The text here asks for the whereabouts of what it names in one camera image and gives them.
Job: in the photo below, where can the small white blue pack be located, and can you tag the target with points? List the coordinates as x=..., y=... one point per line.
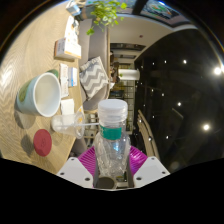
x=72, y=76

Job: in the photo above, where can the grey white chevron cushion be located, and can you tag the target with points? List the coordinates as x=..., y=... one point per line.
x=93, y=78

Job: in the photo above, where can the flat round red coaster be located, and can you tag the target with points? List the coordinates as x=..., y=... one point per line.
x=42, y=142

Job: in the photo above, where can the white folded brochure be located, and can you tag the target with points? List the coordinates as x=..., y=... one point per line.
x=63, y=80

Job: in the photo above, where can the white printed leaflet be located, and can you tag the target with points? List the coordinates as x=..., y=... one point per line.
x=70, y=31

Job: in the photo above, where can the white mug green print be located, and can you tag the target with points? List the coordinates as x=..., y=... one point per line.
x=45, y=95

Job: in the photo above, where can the white round column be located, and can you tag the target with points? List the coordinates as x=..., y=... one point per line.
x=130, y=74

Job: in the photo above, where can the clear plastic bottle white cap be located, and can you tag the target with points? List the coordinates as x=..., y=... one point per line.
x=111, y=150

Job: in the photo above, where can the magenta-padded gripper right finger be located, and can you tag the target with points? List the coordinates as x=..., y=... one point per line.
x=150, y=170

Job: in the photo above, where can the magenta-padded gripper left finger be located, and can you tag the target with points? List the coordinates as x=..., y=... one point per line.
x=75, y=170

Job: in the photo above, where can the colourful window poster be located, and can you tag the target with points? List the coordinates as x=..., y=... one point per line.
x=158, y=8

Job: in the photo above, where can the green potted plant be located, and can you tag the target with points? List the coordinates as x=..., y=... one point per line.
x=105, y=13

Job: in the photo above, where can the small pale blue box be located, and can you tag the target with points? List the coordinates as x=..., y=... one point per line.
x=73, y=7

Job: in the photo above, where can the grey curved sofa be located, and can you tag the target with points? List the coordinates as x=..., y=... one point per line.
x=96, y=43

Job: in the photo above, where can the white paper napkin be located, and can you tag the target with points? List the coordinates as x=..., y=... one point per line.
x=67, y=106

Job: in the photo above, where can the white cardboard tissue box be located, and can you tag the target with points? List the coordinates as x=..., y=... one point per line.
x=66, y=50

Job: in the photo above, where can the group of ceiling lights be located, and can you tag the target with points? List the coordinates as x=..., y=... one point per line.
x=217, y=70

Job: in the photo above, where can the clear plastic cup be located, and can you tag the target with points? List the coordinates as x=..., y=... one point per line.
x=65, y=125

